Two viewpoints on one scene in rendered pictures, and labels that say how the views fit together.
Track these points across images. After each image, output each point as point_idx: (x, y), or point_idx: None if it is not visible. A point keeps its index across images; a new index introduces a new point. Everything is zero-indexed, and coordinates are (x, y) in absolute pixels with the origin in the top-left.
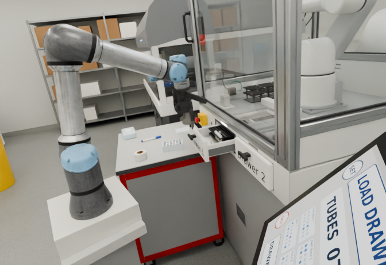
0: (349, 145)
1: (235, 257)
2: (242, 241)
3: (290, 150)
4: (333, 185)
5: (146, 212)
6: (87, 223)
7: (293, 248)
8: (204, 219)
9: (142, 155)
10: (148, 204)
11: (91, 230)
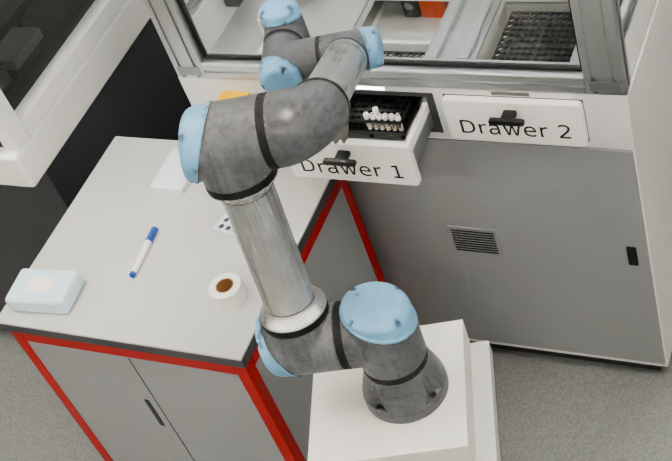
0: (648, 3)
1: None
2: (487, 291)
3: (623, 65)
4: None
5: (302, 402)
6: (455, 398)
7: None
8: None
9: (241, 286)
10: (298, 381)
11: (468, 402)
